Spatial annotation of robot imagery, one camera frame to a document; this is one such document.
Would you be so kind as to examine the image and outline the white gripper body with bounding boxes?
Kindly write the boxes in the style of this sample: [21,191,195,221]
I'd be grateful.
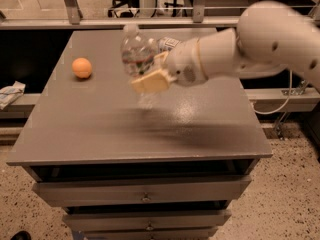
[165,38,208,87]

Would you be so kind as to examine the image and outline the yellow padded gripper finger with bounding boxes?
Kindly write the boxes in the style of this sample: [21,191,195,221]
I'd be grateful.
[153,51,169,69]
[131,69,175,93]

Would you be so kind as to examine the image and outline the clear water bottle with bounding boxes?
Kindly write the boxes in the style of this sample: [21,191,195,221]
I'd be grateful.
[119,23,158,110]

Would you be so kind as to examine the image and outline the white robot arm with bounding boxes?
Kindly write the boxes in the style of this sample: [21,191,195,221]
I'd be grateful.
[131,1,320,93]

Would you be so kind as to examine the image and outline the lying white labelled bottle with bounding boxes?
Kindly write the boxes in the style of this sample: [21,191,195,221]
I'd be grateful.
[158,37,180,52]

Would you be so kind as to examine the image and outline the black office chair base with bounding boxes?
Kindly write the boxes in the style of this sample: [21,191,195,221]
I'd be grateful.
[106,0,158,19]

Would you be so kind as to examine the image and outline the orange ball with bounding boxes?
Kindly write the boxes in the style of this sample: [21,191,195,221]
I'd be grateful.
[72,58,92,79]

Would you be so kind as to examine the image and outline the grey drawer cabinet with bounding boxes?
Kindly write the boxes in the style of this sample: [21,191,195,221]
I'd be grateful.
[6,28,273,240]

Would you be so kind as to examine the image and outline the top drawer with knob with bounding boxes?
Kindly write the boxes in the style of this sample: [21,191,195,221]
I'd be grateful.
[33,175,251,207]

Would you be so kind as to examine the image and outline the drawer with knob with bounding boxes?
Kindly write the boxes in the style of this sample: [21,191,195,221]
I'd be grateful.
[33,175,251,207]
[63,210,231,232]

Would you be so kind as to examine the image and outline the white packet on ledge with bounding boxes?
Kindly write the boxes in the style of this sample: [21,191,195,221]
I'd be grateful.
[0,81,26,110]

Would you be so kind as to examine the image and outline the middle drawer with knob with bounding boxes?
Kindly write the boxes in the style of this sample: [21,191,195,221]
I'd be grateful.
[63,210,231,232]

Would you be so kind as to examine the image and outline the bottom drawer front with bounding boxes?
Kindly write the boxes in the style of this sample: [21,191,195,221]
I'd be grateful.
[84,227,217,240]

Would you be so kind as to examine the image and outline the black shoe tip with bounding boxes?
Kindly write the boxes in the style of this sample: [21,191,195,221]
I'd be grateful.
[10,231,32,240]

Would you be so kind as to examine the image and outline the metal rail frame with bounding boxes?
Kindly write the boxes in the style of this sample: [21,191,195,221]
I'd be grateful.
[0,0,319,30]

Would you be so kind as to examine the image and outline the white cable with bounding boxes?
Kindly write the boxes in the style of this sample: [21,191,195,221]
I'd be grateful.
[250,69,294,116]

